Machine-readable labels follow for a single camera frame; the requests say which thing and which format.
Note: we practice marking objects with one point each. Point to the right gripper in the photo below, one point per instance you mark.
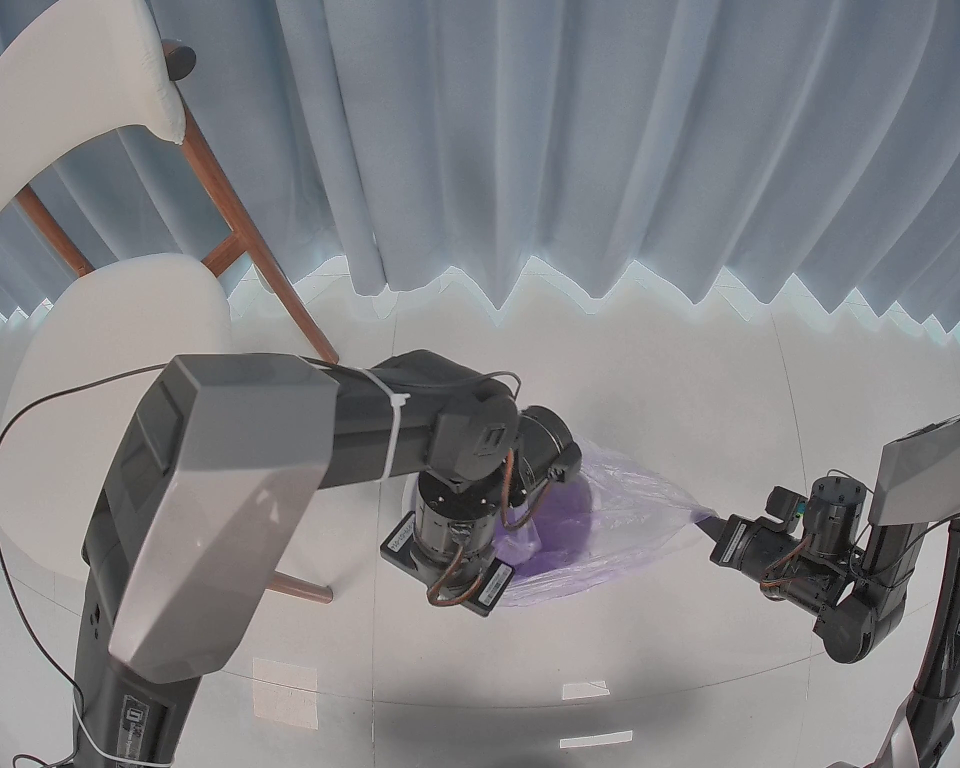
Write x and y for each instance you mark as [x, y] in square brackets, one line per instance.
[776, 551]

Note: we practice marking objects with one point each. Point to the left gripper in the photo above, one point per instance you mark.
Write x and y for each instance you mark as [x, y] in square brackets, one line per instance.
[450, 532]

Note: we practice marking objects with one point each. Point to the purple plastic bag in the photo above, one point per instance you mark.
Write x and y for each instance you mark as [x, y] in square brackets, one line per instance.
[630, 502]

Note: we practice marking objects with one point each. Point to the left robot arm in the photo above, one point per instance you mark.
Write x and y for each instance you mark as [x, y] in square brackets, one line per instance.
[225, 487]

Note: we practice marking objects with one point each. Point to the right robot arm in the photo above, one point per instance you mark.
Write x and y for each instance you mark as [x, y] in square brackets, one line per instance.
[915, 480]

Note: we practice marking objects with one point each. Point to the white padded wooden chair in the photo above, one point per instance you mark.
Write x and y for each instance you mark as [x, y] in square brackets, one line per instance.
[112, 322]

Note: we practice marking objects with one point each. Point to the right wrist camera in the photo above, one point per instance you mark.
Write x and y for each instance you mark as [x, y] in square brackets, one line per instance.
[785, 506]

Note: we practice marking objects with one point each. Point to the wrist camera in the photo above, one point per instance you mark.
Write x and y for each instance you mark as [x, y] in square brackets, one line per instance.
[785, 506]
[562, 469]

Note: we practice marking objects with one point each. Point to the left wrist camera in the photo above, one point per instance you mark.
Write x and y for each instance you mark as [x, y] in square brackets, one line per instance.
[562, 469]

